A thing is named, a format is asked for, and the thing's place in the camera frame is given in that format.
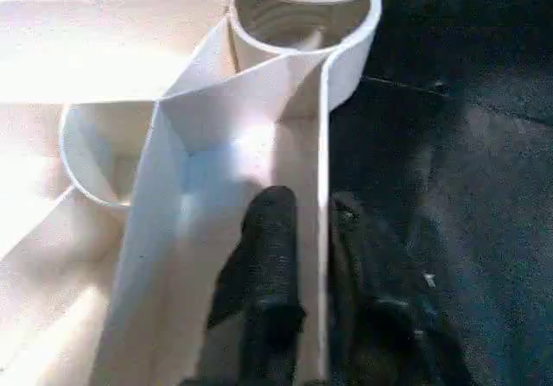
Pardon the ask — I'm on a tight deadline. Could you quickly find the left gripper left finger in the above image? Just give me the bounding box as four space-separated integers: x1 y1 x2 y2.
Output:
204 186 308 386

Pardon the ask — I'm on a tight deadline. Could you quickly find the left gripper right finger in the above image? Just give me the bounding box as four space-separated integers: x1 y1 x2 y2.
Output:
328 191 474 386

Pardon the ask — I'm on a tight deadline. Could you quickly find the white plastic table top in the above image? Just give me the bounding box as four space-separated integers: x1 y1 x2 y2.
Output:
0 0 384 386

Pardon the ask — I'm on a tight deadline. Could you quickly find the black work mat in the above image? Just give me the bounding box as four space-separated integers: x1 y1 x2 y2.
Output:
324 0 553 386

